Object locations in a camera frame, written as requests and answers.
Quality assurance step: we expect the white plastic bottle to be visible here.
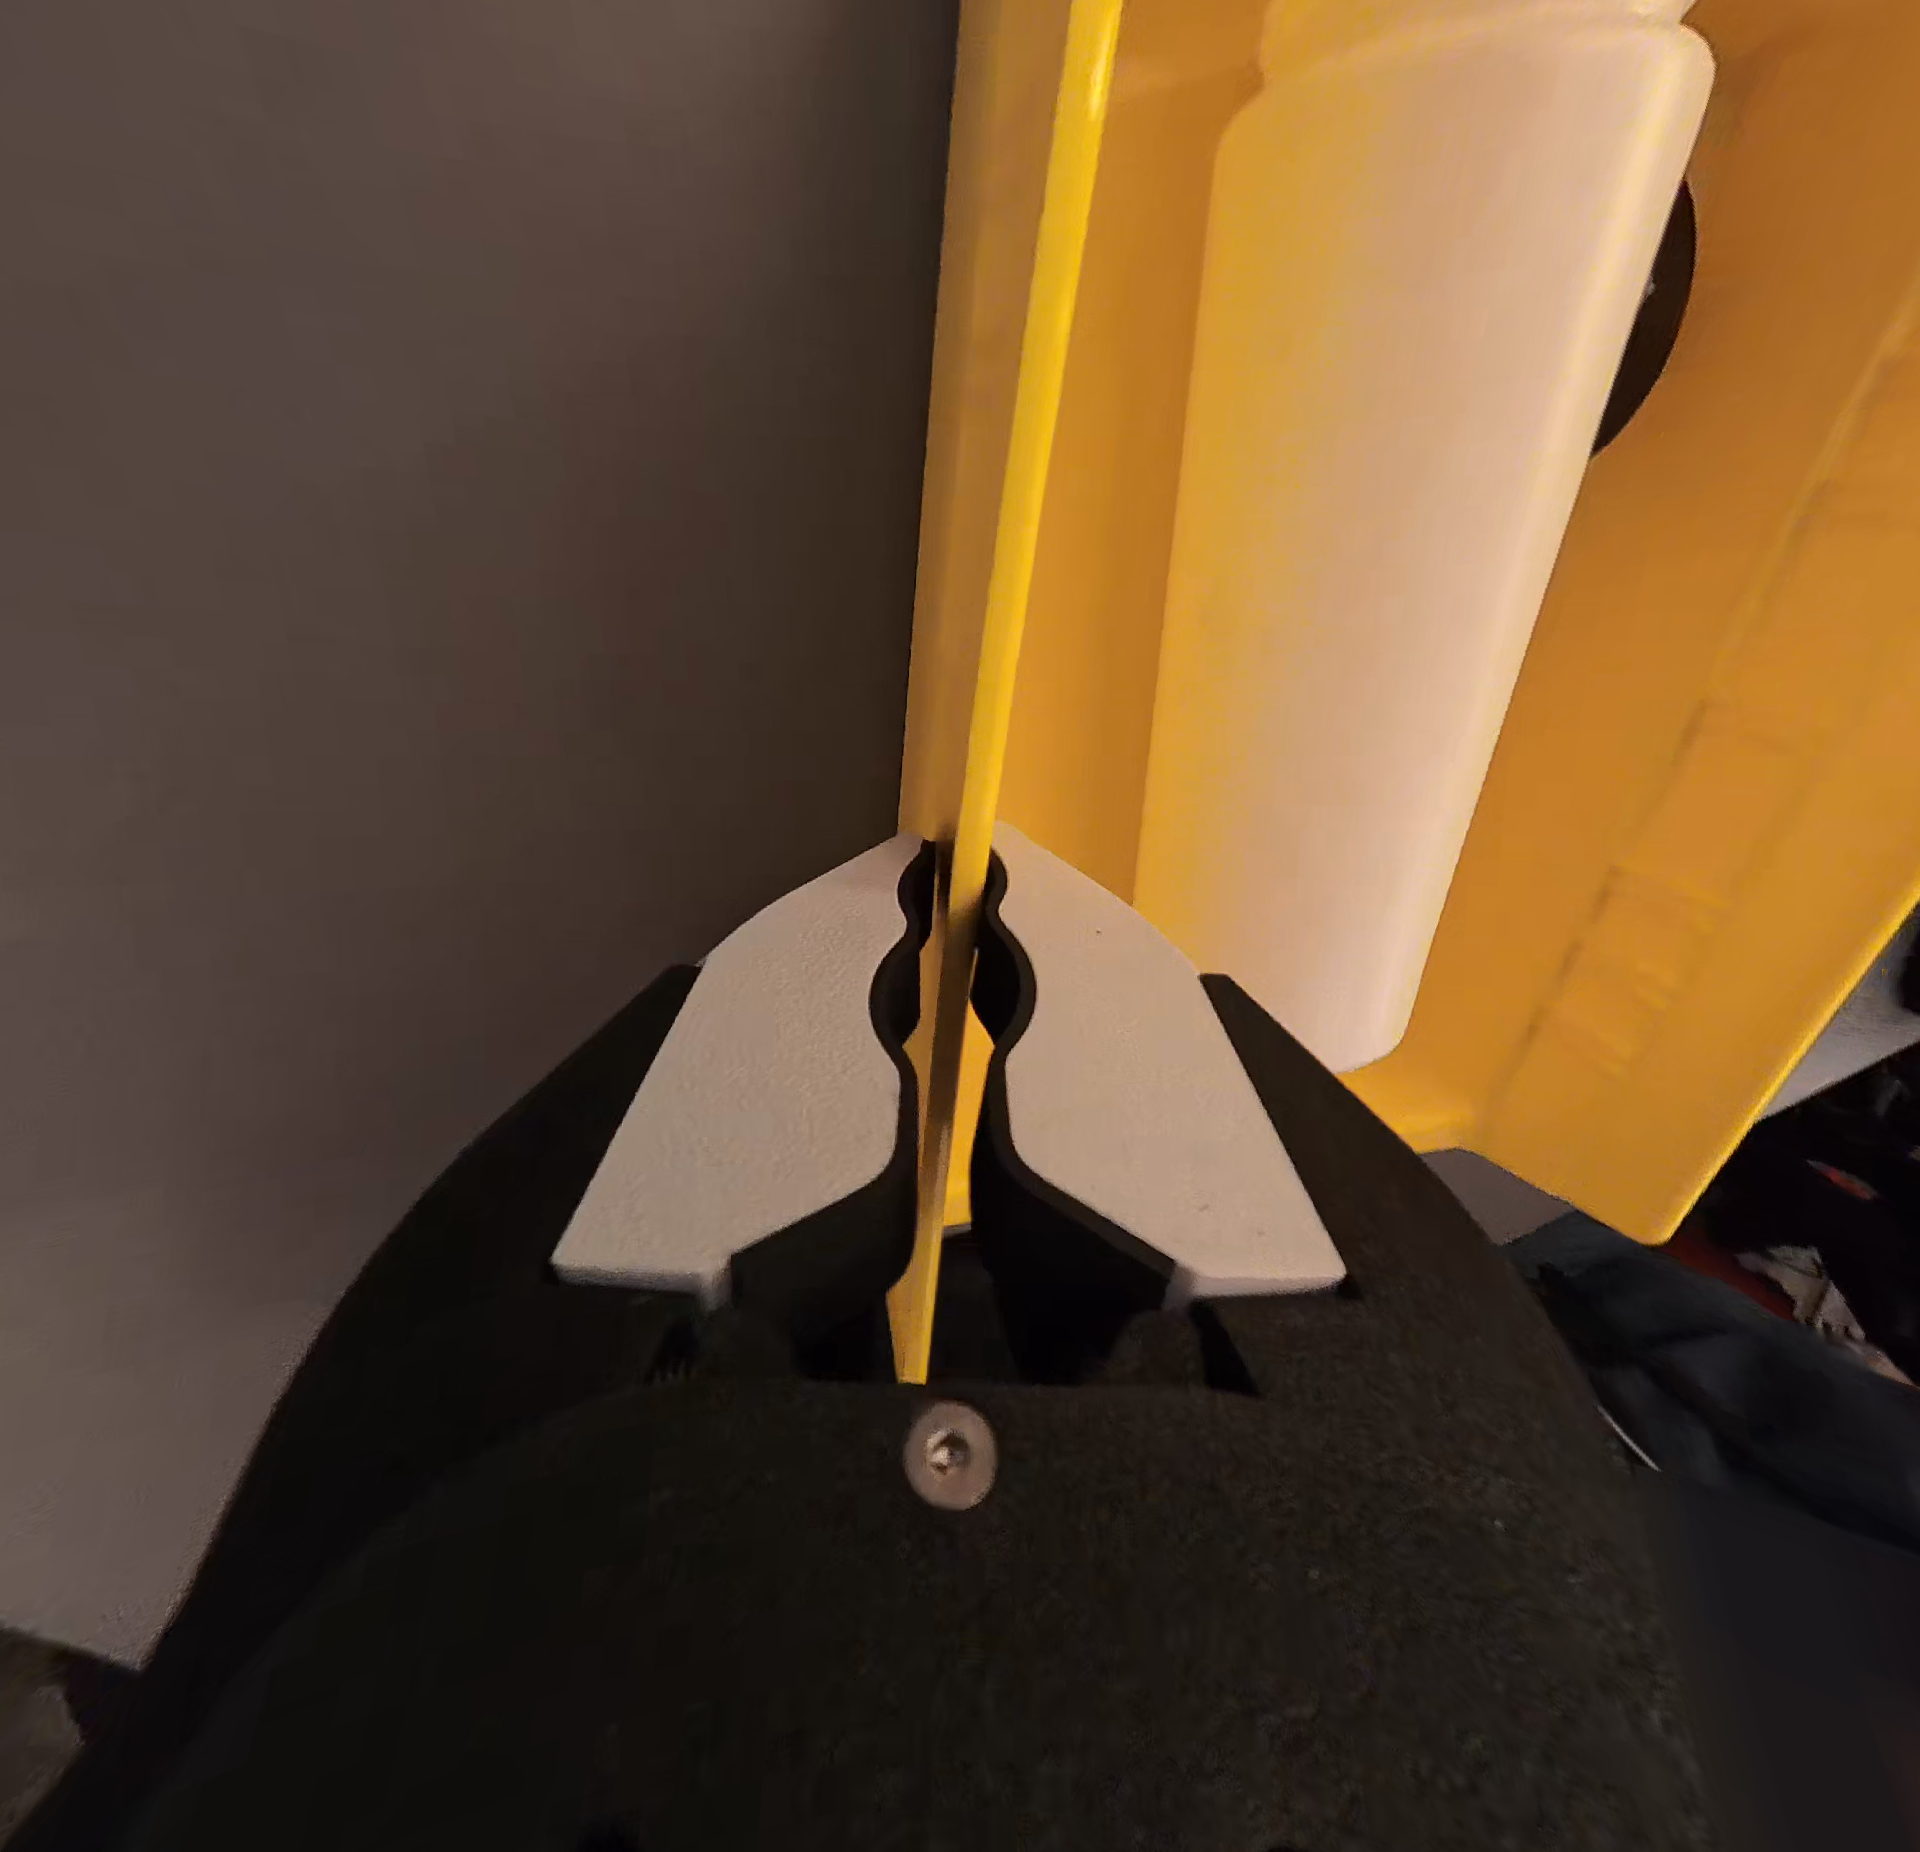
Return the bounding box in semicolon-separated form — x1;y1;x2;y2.
1136;0;1718;1066

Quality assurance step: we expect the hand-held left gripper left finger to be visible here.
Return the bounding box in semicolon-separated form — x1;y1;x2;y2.
552;827;939;1313

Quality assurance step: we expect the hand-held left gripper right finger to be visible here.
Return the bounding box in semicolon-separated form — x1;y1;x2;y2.
967;821;1351;1320

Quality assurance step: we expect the yellow plastic bin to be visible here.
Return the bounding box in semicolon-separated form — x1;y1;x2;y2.
892;0;1920;1395

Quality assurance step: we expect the black bottle lid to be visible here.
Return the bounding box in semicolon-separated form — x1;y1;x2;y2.
1591;172;1700;450

